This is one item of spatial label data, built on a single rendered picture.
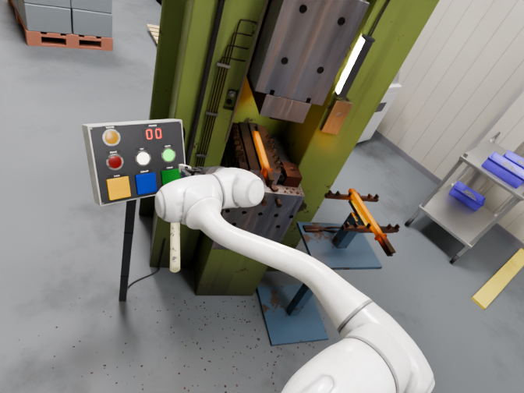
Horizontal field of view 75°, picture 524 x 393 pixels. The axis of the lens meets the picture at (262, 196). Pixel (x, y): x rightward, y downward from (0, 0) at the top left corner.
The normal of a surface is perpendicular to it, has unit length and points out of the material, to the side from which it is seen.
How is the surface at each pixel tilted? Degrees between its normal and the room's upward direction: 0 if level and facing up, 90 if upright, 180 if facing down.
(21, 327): 0
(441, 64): 90
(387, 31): 90
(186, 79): 90
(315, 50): 90
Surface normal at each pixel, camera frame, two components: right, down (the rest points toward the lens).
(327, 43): 0.18, 0.68
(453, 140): -0.76, 0.21
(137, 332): 0.30, -0.72
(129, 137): 0.63, 0.22
